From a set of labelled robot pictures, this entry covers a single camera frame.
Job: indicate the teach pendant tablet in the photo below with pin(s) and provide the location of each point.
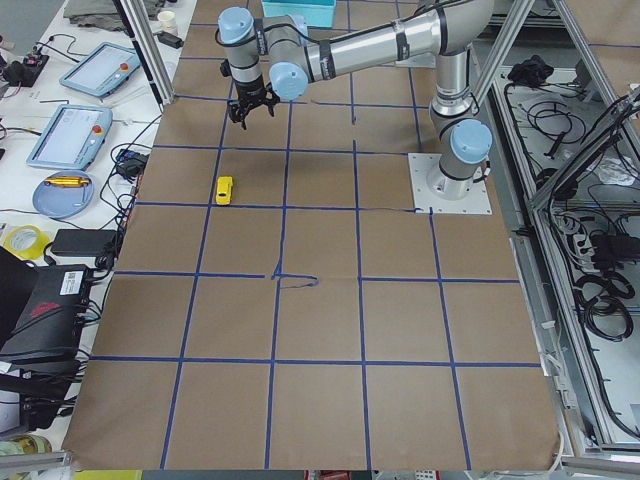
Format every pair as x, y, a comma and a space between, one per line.
72, 138
103, 71

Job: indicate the aluminium frame post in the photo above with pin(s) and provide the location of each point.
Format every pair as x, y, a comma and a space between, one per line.
135, 19

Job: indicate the yellow screwdriver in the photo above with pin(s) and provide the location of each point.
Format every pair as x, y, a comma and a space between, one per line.
68, 181

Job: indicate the black computer box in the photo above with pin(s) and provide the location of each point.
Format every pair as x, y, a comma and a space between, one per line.
41, 310

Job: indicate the black power adapter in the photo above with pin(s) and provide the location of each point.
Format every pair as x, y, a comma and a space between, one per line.
81, 242

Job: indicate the blue plate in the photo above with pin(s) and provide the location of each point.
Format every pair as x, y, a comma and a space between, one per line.
61, 203

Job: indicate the yellow beetle toy car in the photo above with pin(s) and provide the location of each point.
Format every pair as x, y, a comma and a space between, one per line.
224, 190

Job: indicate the near teach pendant tablet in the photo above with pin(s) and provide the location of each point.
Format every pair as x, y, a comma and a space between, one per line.
72, 138

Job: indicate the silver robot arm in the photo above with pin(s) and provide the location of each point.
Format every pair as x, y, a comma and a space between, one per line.
271, 60

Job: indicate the far teach pendant tablet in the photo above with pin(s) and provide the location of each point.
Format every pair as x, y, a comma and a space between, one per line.
103, 71

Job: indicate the grey cloth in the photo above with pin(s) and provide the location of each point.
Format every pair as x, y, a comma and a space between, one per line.
101, 14

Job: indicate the turquoise plastic bin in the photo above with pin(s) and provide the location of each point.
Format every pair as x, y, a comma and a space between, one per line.
317, 13

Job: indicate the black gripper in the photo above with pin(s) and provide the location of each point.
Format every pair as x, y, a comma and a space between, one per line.
251, 93

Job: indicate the yellow tape roll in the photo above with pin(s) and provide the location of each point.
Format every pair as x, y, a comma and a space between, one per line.
26, 242

